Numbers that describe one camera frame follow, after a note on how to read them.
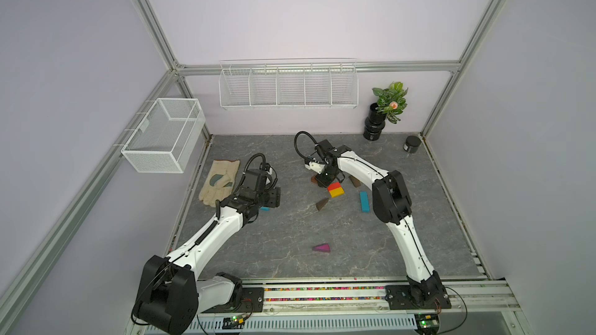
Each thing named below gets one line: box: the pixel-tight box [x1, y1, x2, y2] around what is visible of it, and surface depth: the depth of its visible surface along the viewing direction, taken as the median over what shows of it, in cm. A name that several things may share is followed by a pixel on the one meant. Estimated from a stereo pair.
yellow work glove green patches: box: [198, 159, 241, 208], surface depth 104 cm
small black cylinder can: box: [402, 135, 422, 154], surface depth 115 cm
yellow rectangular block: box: [329, 186, 346, 198], surface depth 101 cm
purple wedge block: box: [314, 243, 331, 253], surface depth 85 cm
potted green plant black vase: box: [363, 81, 409, 142], surface depth 104 cm
